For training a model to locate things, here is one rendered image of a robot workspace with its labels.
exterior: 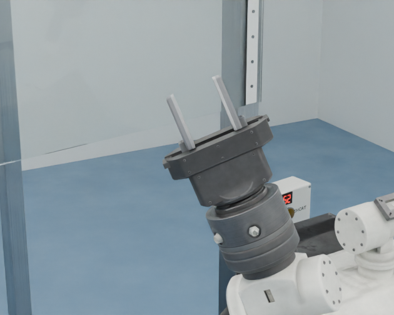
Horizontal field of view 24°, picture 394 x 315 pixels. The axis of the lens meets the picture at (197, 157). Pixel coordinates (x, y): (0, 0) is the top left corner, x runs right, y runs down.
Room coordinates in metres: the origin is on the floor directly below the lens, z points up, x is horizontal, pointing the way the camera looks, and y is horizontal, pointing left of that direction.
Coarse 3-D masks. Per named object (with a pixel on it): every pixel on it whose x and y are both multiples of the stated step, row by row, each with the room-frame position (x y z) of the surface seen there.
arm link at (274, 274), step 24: (288, 240) 0.91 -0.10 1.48; (240, 264) 0.90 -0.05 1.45; (264, 264) 0.89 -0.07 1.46; (288, 264) 0.91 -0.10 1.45; (312, 264) 0.90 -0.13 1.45; (240, 288) 0.91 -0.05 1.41; (264, 288) 0.90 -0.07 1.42; (288, 288) 0.89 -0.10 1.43; (312, 288) 0.89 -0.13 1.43; (336, 288) 0.92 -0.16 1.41; (264, 312) 0.90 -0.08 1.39; (288, 312) 0.89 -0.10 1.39; (312, 312) 0.89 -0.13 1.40
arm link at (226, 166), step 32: (224, 128) 0.97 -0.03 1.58; (256, 128) 0.92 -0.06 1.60; (192, 160) 0.92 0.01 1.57; (224, 160) 0.92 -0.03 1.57; (256, 160) 0.92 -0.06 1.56; (224, 192) 0.91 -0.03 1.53; (256, 192) 0.92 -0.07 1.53; (224, 224) 0.90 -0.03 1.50; (256, 224) 0.90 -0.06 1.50; (288, 224) 0.92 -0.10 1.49
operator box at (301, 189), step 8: (280, 184) 1.88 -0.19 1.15; (288, 184) 1.88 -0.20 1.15; (296, 184) 1.88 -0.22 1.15; (304, 184) 1.88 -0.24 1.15; (296, 192) 1.86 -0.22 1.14; (304, 192) 1.88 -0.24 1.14; (296, 200) 1.86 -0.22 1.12; (304, 200) 1.88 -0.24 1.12; (296, 208) 1.86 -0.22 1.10; (304, 208) 1.88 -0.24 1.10; (296, 216) 1.86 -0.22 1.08; (304, 216) 1.88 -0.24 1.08
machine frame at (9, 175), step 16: (224, 112) 1.87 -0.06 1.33; (240, 112) 1.84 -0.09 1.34; (256, 112) 1.87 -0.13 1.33; (0, 176) 2.71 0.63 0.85; (16, 176) 2.71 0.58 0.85; (0, 192) 2.72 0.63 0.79; (16, 192) 2.71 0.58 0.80; (0, 208) 2.73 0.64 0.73; (16, 208) 2.71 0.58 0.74; (16, 224) 2.70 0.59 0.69; (16, 240) 2.70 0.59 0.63; (16, 256) 2.70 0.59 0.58; (16, 272) 2.69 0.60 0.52; (224, 272) 1.86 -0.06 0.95; (16, 288) 2.69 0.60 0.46; (224, 288) 1.86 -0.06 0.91; (16, 304) 2.69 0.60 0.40; (224, 304) 1.86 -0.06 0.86
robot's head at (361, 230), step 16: (352, 208) 1.18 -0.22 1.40; (368, 208) 1.18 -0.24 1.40; (336, 224) 1.19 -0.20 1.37; (352, 224) 1.17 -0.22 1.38; (368, 224) 1.15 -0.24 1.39; (384, 224) 1.16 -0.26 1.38; (352, 240) 1.16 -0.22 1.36; (368, 240) 1.14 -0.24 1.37; (384, 240) 1.16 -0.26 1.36; (368, 256) 1.18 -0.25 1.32; (384, 256) 1.18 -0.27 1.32
